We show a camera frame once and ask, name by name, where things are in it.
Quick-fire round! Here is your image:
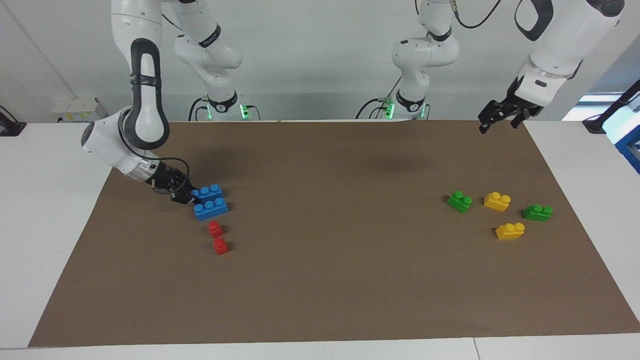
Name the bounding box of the white wall socket box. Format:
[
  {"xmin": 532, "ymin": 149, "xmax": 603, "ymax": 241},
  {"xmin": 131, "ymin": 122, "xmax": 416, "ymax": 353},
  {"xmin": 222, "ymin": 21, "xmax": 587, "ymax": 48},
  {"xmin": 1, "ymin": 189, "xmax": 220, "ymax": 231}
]
[{"xmin": 51, "ymin": 96, "xmax": 108, "ymax": 123}]

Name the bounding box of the blue three-stud toy block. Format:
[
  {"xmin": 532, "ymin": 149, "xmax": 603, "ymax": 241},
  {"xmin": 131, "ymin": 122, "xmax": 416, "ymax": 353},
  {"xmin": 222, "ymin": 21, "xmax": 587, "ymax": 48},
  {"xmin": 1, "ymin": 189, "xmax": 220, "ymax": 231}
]
[
  {"xmin": 190, "ymin": 183, "xmax": 224, "ymax": 203},
  {"xmin": 194, "ymin": 197, "xmax": 230, "ymax": 222}
]

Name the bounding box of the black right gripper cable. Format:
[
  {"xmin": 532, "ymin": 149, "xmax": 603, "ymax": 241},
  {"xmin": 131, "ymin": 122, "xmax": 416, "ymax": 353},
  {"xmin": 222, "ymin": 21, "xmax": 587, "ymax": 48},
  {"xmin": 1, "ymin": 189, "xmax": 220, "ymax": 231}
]
[{"xmin": 117, "ymin": 115, "xmax": 191, "ymax": 190}]

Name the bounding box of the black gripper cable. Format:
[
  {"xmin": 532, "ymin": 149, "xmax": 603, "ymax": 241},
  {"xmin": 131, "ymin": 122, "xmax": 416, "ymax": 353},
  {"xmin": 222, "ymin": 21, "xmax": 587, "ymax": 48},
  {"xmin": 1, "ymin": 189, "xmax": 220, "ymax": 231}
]
[
  {"xmin": 117, "ymin": 115, "xmax": 191, "ymax": 190},
  {"xmin": 452, "ymin": 0, "xmax": 503, "ymax": 30}
]

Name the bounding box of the black right arm base cable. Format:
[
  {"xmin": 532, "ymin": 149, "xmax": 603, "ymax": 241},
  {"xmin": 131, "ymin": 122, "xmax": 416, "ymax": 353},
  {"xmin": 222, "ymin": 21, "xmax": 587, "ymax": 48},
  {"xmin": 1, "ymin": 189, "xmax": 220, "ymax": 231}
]
[{"xmin": 187, "ymin": 96, "xmax": 211, "ymax": 123}]

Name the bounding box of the black slanted stand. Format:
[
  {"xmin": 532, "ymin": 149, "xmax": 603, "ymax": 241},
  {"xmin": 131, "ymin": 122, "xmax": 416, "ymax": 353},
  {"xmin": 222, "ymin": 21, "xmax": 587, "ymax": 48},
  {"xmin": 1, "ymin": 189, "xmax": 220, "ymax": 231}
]
[{"xmin": 582, "ymin": 79, "xmax": 640, "ymax": 134}]

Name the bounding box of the yellow two-stud toy block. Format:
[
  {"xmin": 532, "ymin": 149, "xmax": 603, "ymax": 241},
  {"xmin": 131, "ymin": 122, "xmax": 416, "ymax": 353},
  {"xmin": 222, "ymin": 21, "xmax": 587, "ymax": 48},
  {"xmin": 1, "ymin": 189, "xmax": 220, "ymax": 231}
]
[
  {"xmin": 495, "ymin": 222, "xmax": 526, "ymax": 240},
  {"xmin": 483, "ymin": 191, "xmax": 512, "ymax": 212}
]

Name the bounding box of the brown paper table mat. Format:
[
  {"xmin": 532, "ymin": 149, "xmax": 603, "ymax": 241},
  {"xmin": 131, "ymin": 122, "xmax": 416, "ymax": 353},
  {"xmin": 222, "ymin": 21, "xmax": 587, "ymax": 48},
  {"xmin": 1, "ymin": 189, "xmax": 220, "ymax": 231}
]
[{"xmin": 27, "ymin": 119, "xmax": 640, "ymax": 348}]

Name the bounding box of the green two-stud toy block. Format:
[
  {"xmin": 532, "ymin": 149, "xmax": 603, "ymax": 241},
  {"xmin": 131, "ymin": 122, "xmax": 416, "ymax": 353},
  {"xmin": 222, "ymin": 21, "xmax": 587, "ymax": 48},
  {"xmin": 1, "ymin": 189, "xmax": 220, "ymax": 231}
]
[
  {"xmin": 522, "ymin": 204, "xmax": 554, "ymax": 222},
  {"xmin": 446, "ymin": 190, "xmax": 474, "ymax": 214}
]

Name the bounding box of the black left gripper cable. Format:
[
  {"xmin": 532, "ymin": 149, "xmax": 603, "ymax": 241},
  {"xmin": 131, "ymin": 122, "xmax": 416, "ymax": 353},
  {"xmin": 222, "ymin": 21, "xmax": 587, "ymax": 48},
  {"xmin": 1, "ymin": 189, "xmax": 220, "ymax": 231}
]
[{"xmin": 452, "ymin": 0, "xmax": 503, "ymax": 30}]

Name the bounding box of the black arm base cable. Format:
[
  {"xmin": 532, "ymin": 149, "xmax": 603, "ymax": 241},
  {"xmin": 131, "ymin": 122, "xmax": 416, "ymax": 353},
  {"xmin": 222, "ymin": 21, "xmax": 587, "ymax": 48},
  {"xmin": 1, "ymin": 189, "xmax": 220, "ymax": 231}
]
[
  {"xmin": 187, "ymin": 96, "xmax": 211, "ymax": 123},
  {"xmin": 355, "ymin": 75, "xmax": 403, "ymax": 121}
]

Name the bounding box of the black left arm base cable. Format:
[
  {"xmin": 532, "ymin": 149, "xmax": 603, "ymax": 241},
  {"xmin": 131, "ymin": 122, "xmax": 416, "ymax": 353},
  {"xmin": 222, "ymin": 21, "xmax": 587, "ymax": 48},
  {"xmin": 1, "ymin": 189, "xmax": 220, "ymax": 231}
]
[{"xmin": 355, "ymin": 75, "xmax": 403, "ymax": 121}]

